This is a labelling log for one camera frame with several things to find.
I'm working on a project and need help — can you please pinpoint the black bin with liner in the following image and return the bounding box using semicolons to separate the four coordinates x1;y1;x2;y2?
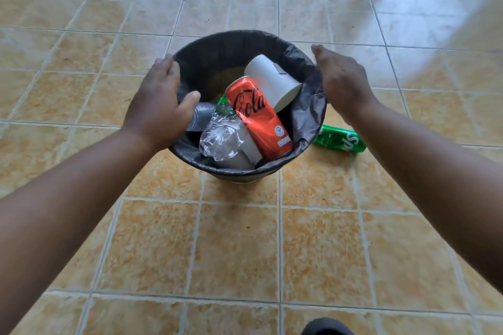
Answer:
169;29;327;184

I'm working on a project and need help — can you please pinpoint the person's right hand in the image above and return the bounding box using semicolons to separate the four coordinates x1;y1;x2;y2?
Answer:
311;44;380;124

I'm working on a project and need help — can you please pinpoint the green sprite can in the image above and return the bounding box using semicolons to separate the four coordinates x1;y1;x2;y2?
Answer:
313;125;367;154

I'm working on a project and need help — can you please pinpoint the clear plastic cup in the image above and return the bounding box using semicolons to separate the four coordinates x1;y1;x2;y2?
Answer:
187;102;217;132

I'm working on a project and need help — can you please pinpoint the green-label water bottle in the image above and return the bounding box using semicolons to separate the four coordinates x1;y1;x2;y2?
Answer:
198;95;246;162

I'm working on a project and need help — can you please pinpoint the person's right forearm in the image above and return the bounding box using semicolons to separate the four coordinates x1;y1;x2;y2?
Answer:
345;97;503;296

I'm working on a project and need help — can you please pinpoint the person's left forearm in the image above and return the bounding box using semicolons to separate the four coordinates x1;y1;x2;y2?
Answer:
0;126;158;335

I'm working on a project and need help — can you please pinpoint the person's left hand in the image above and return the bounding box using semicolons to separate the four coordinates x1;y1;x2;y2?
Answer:
122;54;201;153

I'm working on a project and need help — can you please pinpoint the black slipper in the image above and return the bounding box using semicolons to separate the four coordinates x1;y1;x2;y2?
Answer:
300;318;354;335

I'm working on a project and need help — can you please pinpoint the red cola can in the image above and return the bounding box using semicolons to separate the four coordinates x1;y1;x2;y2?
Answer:
225;75;294;162

